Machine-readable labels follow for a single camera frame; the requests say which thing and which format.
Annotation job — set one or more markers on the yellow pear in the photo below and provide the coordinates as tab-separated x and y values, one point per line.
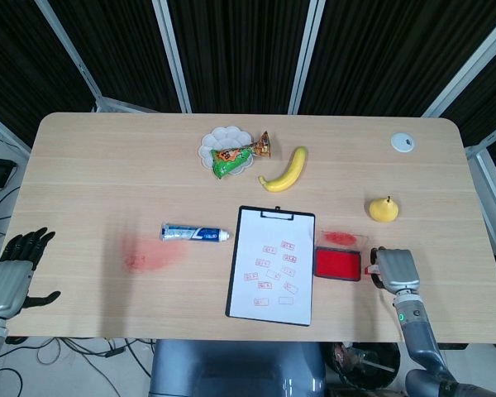
383	211

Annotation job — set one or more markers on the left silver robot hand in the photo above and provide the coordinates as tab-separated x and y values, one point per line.
4	285

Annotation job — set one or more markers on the blue white toothpaste tube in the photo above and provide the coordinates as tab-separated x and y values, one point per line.
190	233

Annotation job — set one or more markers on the black trash bin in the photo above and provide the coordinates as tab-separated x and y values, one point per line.
368	368

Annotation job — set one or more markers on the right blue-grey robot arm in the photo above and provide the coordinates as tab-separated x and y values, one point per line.
421	343

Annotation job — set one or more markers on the green orange snack bag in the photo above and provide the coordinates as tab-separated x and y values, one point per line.
229	161

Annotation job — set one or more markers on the white flower-shaped plate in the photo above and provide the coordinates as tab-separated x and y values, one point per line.
225	138

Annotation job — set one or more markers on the white red rectangular stamp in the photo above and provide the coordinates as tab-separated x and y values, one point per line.
372	270

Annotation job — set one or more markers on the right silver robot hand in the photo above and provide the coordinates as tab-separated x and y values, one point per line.
399	271

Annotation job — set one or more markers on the blue-grey robot torso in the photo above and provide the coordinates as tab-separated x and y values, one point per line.
231	368

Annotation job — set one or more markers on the black clipboard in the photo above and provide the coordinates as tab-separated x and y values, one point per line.
278	215

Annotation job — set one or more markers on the yellow banana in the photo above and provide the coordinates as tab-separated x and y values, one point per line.
289	175

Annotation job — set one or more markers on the white stamped paper sheet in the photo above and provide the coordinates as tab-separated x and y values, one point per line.
264	231

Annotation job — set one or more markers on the red ink pad clear lid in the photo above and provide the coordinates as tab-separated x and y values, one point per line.
337	264

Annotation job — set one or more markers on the white partition post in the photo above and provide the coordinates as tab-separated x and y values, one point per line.
471	73
65	41
171	54
306	54

